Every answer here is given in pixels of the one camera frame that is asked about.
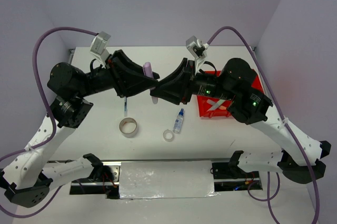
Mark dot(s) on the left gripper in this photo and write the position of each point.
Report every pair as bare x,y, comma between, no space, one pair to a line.
125,83

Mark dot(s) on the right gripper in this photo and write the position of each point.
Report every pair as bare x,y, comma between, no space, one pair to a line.
177,90

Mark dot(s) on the purple highlighter cap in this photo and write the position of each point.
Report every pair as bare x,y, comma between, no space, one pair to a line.
147,70

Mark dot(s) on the pink highlighter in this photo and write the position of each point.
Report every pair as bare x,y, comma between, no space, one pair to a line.
154,100

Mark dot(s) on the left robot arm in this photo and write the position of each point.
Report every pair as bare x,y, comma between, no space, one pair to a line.
27,180

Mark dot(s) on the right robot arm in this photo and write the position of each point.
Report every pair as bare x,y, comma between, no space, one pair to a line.
299,157

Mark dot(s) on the left blue pen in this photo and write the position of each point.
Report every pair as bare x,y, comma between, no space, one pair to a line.
125,107

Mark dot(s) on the red compartment tray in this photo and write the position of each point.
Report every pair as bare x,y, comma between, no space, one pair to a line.
213,108

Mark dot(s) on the blue spray bottle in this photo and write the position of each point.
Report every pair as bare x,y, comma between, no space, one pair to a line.
178,122

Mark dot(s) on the large tape roll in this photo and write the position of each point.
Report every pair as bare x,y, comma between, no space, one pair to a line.
128,127

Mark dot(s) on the small clear tape roll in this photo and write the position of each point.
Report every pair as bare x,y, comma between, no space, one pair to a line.
168,135

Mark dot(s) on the white foil panel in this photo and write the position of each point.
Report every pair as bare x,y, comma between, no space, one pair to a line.
166,179

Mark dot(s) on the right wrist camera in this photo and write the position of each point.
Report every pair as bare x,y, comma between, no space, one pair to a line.
198,50

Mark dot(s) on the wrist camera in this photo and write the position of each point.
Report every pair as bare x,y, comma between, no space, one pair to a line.
198,50
98,47

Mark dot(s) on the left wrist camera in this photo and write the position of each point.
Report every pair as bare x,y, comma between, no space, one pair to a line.
98,47

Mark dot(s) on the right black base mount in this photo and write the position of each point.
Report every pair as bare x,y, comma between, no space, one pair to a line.
226,179

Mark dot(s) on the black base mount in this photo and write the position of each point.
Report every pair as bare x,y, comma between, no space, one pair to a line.
103,173
226,179

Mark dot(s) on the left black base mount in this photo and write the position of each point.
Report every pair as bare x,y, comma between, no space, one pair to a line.
103,173

